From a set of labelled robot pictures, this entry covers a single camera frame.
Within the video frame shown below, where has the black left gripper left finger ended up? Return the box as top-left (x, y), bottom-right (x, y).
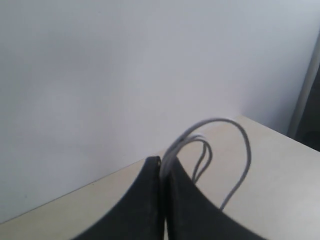
top-left (75, 156), bottom-right (163, 240)

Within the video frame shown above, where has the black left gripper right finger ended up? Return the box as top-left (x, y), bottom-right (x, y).
top-left (164, 158), bottom-right (263, 240)

